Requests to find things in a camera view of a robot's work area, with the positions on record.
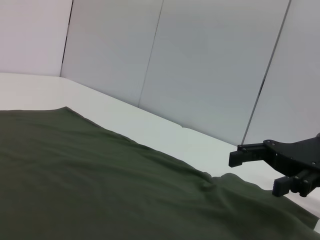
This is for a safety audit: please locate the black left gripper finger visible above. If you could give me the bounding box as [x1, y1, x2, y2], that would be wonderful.
[272, 169, 316, 198]
[228, 142, 270, 168]

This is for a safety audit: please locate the dark green shirt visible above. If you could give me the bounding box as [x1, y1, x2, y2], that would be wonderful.
[0, 106, 320, 240]

